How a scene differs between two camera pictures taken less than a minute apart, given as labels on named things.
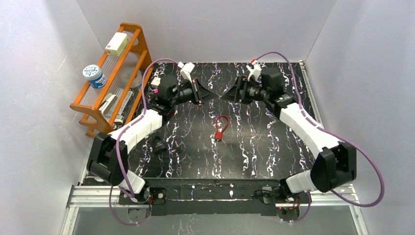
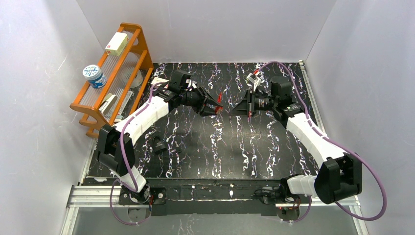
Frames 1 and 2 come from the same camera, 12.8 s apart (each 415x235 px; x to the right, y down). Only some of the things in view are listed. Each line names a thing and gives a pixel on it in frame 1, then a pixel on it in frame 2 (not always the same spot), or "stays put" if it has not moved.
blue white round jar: (94, 74) stays put
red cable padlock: (219, 134) -> (219, 109)
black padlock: (158, 144) stays put
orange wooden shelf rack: (109, 99) stays put
